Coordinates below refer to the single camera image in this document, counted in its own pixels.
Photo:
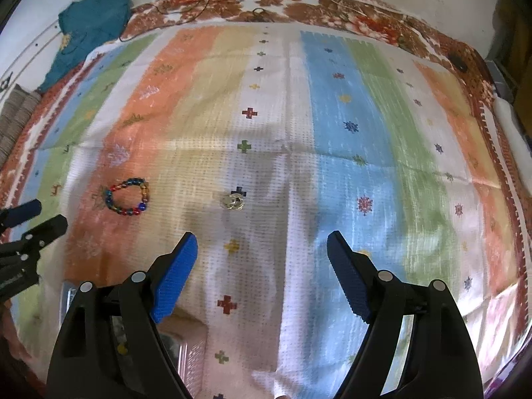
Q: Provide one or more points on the white foam mattress edge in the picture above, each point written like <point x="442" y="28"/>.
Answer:
<point x="518" y="146"/>

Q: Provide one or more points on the striped grey pillow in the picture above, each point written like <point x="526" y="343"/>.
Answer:
<point x="15" y="114"/>

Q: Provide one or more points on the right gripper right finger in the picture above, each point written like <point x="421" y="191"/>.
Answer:
<point x="381" y="300"/>

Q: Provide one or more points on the teal garment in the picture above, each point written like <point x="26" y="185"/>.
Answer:
<point x="85" y="25"/>

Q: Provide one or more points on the red floral bedsheet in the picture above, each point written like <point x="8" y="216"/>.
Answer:
<point x="435" y="354"/>

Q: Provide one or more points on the grey metal tin box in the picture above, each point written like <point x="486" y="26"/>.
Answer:
<point x="93" y="358"/>

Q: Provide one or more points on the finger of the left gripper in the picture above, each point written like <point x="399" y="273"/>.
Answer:
<point x="34" y="240"/>
<point x="14" y="216"/>

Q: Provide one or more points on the striped colourful cloth mat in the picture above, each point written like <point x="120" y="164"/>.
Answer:
<point x="262" y="140"/>

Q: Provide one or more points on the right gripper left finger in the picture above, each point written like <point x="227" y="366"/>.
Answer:
<point x="142" y="301"/>

